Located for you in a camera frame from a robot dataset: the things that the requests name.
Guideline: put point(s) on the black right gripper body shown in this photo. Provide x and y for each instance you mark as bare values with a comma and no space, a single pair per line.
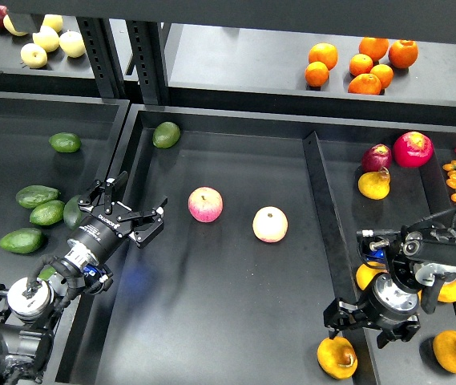
386,305

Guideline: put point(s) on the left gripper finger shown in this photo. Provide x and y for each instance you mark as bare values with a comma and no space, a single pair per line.
141,227
99,200

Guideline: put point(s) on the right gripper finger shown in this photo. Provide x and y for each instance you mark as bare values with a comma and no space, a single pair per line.
340,315
392,331

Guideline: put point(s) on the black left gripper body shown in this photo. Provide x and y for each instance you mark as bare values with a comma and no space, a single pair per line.
99,235

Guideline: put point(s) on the yellow pear brown stem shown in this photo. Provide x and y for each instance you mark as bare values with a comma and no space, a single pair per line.
337,357

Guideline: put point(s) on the dark green avocado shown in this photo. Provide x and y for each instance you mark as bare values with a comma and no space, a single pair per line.
72,215
46,273

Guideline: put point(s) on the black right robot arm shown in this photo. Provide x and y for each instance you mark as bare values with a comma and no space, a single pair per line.
413,264

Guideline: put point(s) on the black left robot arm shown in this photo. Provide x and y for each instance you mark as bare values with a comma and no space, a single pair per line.
31,309

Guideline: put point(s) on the dark green avocado upright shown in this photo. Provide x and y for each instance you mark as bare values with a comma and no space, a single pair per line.
72,215

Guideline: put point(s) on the green avocado middle cluster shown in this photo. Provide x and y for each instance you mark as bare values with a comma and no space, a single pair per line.
48,213

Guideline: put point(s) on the green avocado cluster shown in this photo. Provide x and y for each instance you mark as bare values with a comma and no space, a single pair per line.
34,195
48,213

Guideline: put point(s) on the green avocado far left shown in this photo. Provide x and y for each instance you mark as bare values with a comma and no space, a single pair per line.
65,142

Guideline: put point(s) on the green avocado lower left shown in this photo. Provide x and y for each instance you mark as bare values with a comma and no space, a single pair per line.
24,240

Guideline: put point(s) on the green avocado upper cluster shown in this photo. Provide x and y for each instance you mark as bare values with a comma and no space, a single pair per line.
34,195

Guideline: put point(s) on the light green avocado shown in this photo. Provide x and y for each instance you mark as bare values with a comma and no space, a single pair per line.
166,135

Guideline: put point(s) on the black tray divider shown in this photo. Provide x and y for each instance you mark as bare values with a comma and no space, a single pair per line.
337,253

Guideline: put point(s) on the pink red apple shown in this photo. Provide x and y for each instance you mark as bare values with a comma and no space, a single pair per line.
205,204

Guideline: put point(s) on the black centre tray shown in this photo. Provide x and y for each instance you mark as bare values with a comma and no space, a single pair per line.
209,303

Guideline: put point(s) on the black tray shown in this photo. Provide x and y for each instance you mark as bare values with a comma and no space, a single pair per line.
209,303
27,121

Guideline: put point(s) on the black left tray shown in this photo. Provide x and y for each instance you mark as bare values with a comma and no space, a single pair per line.
27,121

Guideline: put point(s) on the pale yellow pink apple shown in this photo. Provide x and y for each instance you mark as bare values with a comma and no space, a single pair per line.
270,224

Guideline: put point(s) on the dark red apple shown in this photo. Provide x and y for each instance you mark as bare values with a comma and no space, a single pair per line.
375,158

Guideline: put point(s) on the pale yellow apple right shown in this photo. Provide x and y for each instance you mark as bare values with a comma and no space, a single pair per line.
71,42

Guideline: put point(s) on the pale yellow apple front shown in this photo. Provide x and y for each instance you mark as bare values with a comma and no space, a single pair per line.
33,55

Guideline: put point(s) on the bright red apple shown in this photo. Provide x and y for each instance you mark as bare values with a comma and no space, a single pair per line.
412,150

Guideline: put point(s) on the pale yellow apple middle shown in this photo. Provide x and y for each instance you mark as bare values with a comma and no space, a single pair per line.
47,38

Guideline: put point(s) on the pale yellow apple back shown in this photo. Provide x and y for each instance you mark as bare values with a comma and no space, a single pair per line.
54,21

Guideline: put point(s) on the pale yellow apple hidden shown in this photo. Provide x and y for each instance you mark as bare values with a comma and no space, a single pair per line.
10,27

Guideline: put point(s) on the orange bottom front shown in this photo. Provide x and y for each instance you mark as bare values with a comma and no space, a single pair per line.
366,84

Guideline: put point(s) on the orange lower left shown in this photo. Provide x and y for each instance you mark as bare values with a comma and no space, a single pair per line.
316,74

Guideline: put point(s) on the orange right small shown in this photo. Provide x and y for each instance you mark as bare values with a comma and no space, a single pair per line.
384,73

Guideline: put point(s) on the orange small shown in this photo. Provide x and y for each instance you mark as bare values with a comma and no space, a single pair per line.
384,73
360,64

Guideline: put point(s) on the orange centre small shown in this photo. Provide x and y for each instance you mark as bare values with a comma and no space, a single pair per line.
360,64

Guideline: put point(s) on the orange top left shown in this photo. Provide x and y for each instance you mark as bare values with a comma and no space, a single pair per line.
325,53

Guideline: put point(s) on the black shelf upright post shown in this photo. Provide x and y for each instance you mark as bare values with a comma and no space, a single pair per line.
147,45

